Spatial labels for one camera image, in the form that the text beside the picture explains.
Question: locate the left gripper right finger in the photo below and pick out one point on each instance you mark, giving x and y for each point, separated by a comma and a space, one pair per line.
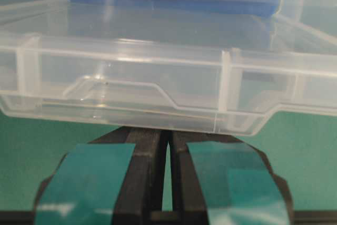
223, 180

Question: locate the clear plastic storage box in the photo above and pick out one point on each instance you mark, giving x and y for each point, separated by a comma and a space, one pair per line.
300, 25

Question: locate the green table cloth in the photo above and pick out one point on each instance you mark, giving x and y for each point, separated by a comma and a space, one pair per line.
300, 146

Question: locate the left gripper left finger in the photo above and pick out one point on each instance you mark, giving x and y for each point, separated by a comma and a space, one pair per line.
115, 179

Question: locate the clear plastic box lid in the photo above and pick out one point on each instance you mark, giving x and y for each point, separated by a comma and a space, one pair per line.
160, 68

